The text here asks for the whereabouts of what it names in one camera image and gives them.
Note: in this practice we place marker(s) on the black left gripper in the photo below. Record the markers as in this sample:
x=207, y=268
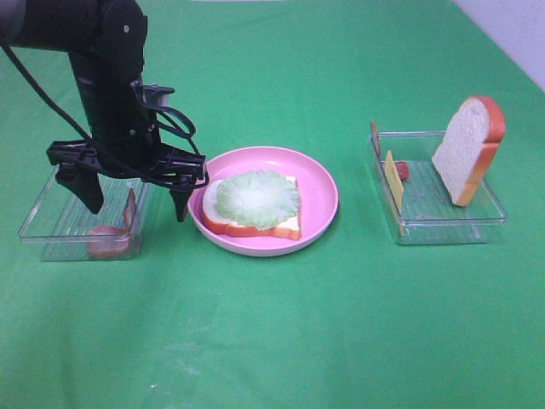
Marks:
x=169, y=167

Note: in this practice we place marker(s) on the toy bread slice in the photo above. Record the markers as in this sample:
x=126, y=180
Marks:
x=286, y=230
x=470, y=143

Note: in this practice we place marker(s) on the green toy lettuce leaf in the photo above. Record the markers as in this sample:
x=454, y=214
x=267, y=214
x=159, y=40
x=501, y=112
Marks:
x=260, y=199

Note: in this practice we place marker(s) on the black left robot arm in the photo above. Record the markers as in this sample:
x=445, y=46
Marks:
x=104, y=41

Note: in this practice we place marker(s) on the clear left plastic tray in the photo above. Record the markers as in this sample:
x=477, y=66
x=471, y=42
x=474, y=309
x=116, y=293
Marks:
x=59, y=223

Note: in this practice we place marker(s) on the clear plastic tray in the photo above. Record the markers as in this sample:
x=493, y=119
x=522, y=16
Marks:
x=428, y=217
x=59, y=223

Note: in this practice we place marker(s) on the pink round plate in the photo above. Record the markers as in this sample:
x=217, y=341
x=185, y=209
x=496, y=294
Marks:
x=319, y=197

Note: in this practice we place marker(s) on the clear tape patch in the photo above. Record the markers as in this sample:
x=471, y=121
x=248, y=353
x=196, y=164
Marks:
x=177, y=358

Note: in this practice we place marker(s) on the green tablecloth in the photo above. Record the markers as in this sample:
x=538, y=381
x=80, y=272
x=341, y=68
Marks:
x=352, y=321

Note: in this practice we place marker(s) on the yellow toy cheese slice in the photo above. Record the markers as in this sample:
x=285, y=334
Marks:
x=394, y=181

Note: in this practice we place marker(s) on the clear right plastic tray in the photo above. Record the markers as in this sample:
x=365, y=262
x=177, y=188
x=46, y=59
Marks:
x=428, y=217

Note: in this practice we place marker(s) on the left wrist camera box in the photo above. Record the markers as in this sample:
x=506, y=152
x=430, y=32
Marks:
x=157, y=96

